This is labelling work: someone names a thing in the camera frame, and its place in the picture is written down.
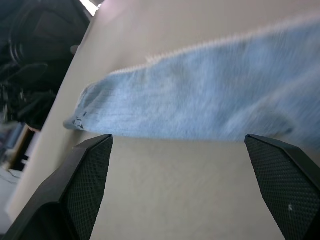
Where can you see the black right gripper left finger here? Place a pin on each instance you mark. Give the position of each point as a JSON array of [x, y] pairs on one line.
[[75, 190]]

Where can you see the light blue towel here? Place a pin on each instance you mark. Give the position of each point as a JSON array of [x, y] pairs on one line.
[[190, 100]]

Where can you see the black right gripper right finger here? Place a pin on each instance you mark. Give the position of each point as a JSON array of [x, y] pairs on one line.
[[287, 185]]

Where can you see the black chair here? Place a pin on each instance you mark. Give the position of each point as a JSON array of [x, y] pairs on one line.
[[32, 60]]

